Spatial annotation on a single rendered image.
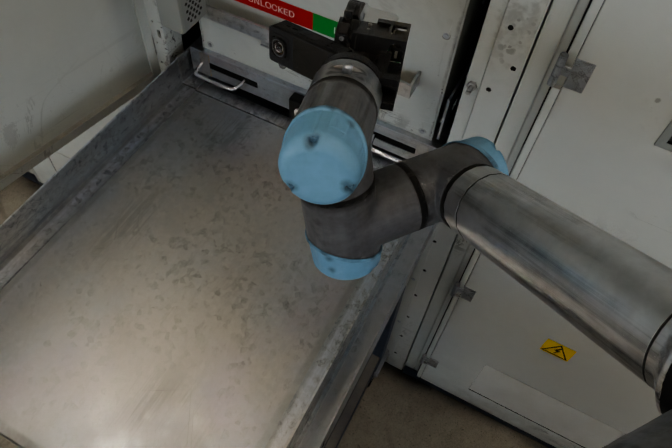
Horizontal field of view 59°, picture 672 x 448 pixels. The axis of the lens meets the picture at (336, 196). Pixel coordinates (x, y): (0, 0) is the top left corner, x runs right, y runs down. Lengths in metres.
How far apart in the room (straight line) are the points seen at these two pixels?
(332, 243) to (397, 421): 1.25
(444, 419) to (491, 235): 1.32
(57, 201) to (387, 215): 0.68
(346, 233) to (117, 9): 0.76
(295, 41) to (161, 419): 0.55
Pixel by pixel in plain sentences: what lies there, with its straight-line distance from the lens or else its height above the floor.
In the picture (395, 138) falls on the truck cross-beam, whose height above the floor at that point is 0.91.
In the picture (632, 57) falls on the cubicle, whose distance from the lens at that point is 0.80.
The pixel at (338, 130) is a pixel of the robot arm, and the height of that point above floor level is 1.34.
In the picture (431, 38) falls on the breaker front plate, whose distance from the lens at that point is 0.94.
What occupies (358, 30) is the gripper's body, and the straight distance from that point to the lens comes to 0.68.
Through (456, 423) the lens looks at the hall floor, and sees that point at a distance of 1.83.
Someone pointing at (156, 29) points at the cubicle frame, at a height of 0.97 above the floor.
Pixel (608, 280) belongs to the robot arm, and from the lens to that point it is 0.46.
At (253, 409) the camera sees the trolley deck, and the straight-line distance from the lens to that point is 0.90.
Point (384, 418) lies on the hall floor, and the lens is 1.79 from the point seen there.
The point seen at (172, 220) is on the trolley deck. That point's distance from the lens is 1.06.
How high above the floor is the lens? 1.71
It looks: 54 degrees down
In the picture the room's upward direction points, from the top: 5 degrees clockwise
